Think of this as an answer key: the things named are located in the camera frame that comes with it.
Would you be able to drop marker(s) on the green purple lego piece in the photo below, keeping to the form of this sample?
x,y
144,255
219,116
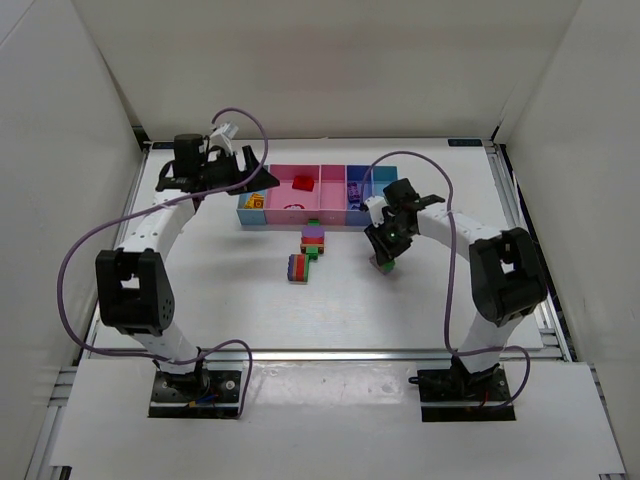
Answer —
x,y
383,268

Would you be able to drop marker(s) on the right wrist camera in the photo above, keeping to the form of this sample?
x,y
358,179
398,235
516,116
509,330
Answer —
x,y
375,205

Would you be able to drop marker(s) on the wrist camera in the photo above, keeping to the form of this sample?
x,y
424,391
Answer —
x,y
375,205
223,132

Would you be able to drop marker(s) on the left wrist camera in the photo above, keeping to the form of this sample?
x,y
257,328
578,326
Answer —
x,y
223,132

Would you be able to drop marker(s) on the light blue bin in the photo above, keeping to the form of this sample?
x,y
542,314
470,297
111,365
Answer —
x,y
384,175
250,209

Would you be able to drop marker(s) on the yellow lego brick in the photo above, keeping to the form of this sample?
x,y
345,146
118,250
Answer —
x,y
255,201

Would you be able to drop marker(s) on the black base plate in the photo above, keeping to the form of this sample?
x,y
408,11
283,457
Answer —
x,y
211,391
446,399

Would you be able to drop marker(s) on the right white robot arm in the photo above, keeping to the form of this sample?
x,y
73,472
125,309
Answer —
x,y
506,278

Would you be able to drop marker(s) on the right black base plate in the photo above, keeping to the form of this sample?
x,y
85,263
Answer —
x,y
446,399

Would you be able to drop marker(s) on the narrow pink bin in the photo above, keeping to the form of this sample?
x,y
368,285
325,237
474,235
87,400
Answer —
x,y
333,197

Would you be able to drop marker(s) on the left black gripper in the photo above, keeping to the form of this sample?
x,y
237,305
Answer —
x,y
242,167

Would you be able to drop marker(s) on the striped purple red lego stack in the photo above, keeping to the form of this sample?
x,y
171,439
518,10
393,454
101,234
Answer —
x,y
298,268

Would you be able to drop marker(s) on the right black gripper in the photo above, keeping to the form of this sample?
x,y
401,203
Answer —
x,y
385,246

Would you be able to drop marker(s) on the right light blue bin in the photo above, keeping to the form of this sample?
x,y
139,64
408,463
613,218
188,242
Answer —
x,y
384,175

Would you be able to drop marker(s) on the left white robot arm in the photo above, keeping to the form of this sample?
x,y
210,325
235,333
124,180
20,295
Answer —
x,y
134,292

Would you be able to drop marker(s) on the left light blue bin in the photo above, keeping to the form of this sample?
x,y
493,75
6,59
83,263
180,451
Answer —
x,y
250,209

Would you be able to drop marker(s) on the dark blue bin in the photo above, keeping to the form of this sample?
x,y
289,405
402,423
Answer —
x,y
359,174

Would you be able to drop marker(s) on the large pink bin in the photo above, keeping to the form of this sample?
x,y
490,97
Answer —
x,y
284,194

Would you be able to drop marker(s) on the purple green red lego stack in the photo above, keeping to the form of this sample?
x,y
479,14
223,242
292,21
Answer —
x,y
312,241

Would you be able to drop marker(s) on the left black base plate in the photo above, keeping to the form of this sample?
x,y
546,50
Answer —
x,y
211,391

